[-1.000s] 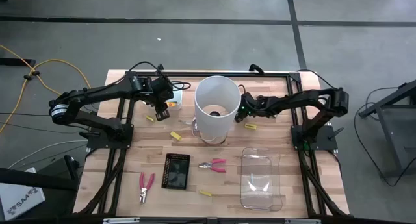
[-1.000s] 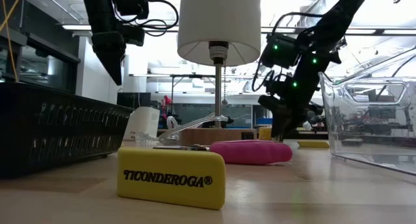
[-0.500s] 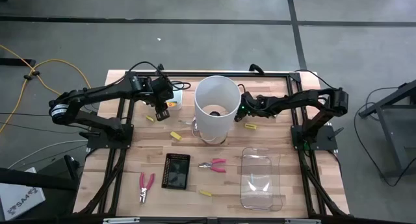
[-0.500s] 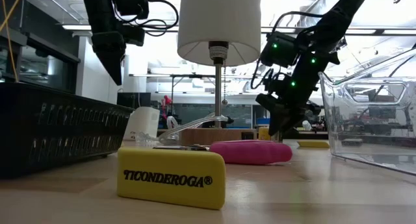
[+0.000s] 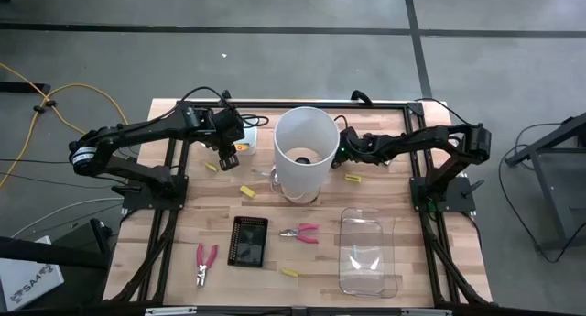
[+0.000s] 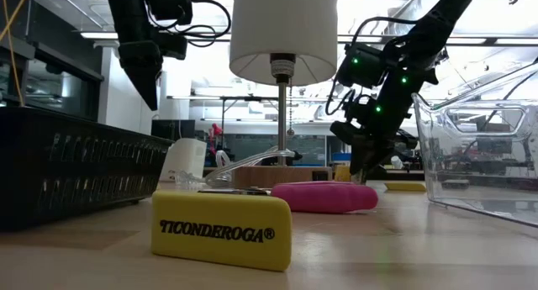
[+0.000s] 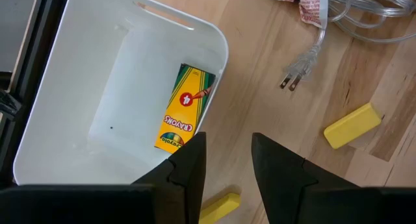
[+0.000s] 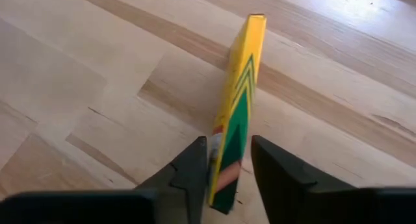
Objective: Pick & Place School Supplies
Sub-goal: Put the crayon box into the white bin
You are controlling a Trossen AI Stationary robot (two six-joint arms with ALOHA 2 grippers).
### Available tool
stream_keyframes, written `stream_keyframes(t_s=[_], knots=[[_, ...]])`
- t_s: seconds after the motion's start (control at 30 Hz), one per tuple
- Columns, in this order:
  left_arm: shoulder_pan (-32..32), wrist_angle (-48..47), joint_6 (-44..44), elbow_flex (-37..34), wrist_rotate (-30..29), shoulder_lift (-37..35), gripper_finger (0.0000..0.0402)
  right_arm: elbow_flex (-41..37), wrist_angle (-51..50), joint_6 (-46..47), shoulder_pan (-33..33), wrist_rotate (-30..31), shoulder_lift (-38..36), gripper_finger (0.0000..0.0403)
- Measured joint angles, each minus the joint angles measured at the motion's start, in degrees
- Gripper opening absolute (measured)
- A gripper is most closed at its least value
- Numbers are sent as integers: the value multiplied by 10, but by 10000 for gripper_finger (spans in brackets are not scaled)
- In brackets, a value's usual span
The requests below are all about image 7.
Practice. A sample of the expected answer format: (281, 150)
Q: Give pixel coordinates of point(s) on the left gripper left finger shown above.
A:
(187, 172)

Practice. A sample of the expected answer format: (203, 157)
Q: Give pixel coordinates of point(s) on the black aluminium table frame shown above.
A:
(36, 55)

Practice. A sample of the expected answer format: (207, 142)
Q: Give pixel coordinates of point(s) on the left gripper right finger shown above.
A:
(279, 178)

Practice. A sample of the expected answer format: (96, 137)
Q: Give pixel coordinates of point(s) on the yellow rectangular eraser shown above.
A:
(221, 207)
(352, 125)

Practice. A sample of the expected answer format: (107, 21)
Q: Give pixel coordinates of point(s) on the black frame clamp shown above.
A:
(8, 104)

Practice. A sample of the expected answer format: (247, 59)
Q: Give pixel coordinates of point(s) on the white plastic bin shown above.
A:
(97, 87)

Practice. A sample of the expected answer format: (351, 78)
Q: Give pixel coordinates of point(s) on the yellow Crayola crayon box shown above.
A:
(185, 110)

